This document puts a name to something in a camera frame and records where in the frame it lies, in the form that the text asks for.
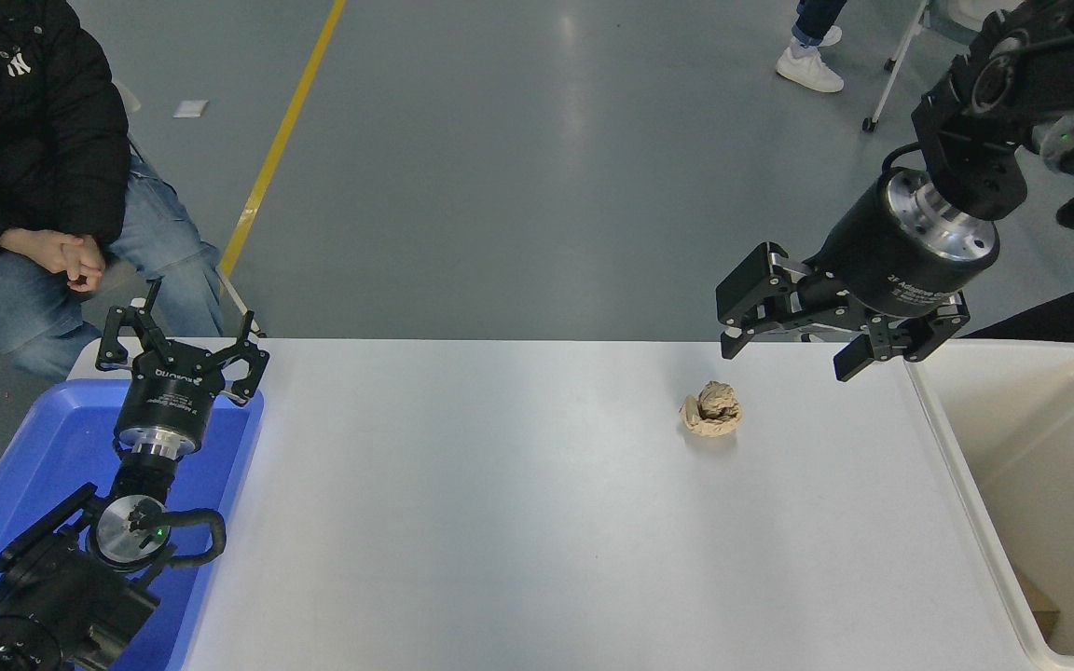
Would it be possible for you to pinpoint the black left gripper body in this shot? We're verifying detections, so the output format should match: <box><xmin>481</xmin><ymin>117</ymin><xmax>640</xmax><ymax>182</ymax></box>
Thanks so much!
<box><xmin>116</xmin><ymin>340</ymin><xmax>226</xmax><ymax>439</ymax></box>

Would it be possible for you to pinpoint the person's left hand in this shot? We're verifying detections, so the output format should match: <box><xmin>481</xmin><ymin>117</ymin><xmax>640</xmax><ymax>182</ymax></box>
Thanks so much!
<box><xmin>62</xmin><ymin>235</ymin><xmax>107</xmax><ymax>294</ymax></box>

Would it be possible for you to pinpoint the blue plastic tray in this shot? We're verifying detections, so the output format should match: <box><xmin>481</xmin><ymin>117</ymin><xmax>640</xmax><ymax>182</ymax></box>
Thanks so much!
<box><xmin>0</xmin><ymin>377</ymin><xmax>266</xmax><ymax>671</ymax></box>

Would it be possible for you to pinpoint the person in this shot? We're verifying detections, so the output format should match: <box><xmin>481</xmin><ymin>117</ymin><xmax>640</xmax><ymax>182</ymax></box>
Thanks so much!
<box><xmin>0</xmin><ymin>0</ymin><xmax>226</xmax><ymax>383</ymax></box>
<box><xmin>775</xmin><ymin>0</ymin><xmax>847</xmax><ymax>94</ymax></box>

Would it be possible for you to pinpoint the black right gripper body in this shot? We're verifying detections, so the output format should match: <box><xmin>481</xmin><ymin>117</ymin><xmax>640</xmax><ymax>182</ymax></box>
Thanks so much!
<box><xmin>803</xmin><ymin>172</ymin><xmax>998</xmax><ymax>320</ymax></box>

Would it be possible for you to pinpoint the person's right hand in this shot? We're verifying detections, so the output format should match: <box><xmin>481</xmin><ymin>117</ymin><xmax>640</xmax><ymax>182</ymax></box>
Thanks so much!
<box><xmin>0</xmin><ymin>228</ymin><xmax>74</xmax><ymax>277</ymax></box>

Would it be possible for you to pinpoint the tan paper ball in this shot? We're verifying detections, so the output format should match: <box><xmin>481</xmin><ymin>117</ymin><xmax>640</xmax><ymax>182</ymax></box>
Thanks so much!
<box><xmin>680</xmin><ymin>380</ymin><xmax>745</xmax><ymax>439</ymax></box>

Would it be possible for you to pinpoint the large pale bin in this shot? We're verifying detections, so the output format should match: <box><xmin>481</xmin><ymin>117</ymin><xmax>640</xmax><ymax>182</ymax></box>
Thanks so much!
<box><xmin>903</xmin><ymin>338</ymin><xmax>1074</xmax><ymax>671</ymax></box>

